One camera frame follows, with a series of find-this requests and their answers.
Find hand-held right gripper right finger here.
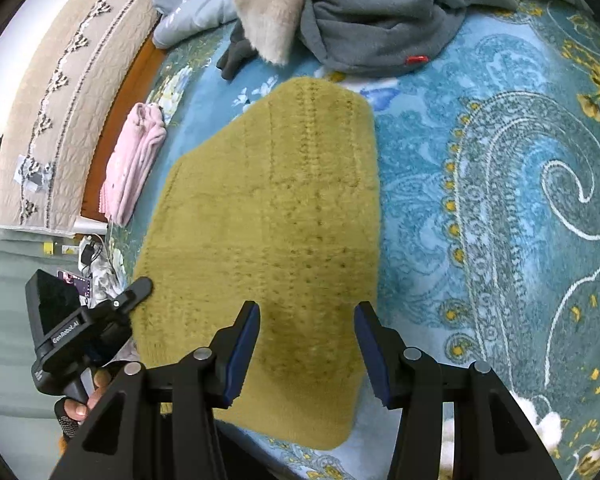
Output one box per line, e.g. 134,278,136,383
353,301,565,480

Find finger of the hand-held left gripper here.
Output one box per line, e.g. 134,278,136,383
113,277,154,315

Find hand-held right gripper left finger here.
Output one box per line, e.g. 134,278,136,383
58,300,261,480

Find olive green knit sweater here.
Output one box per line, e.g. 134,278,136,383
130,76,382,451

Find person's left hand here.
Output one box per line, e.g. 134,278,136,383
63,365,113,420

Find purple patterned pouch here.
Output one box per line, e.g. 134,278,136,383
56,270,93,306

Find pink folded garment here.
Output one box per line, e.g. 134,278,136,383
98,102,168,227

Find teal paisley blanket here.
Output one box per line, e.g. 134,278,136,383
82,0,600,480

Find beige quilted headboard cover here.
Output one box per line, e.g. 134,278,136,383
0,0,163,233

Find beige fluffy garment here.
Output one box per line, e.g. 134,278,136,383
230,0,341,66

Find grey fleece garment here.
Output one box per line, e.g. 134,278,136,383
216,0,520,82

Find black charger with cable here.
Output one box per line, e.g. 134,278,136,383
79,234,112,281

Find brown wooden bed frame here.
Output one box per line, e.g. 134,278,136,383
81,40,168,223

